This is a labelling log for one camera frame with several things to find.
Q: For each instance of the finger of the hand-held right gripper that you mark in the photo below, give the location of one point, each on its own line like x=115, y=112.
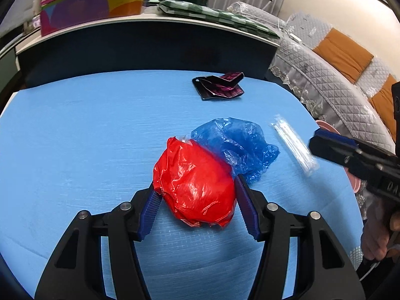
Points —
x=334, y=136
x=328, y=151

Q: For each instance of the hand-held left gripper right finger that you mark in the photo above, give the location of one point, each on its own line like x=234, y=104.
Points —
x=247, y=206

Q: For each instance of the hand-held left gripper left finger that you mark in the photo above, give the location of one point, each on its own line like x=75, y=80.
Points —
x=150, y=209

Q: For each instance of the clear plastic packet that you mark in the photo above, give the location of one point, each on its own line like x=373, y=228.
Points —
x=293, y=143

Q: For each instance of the red plastic bag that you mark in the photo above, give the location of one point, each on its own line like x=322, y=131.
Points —
x=193, y=184

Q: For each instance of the person's right hand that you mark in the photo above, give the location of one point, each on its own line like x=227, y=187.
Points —
x=378, y=231

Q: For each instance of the orange cushion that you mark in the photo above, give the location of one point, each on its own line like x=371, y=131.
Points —
x=382, y=100
x=343, y=53

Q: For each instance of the blue plastic bag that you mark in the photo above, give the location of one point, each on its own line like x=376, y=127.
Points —
x=240, y=143

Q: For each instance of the grey quilted sofa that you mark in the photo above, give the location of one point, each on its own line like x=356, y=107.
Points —
x=312, y=68

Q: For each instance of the white charger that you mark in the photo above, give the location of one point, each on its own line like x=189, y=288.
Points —
x=293, y=37

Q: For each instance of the dark maroon wallet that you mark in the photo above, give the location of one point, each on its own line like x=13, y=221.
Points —
x=218, y=87

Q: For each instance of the green checked cloth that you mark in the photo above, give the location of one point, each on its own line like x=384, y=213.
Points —
x=218, y=15

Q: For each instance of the colourful box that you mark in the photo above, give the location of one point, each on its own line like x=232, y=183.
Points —
x=93, y=6

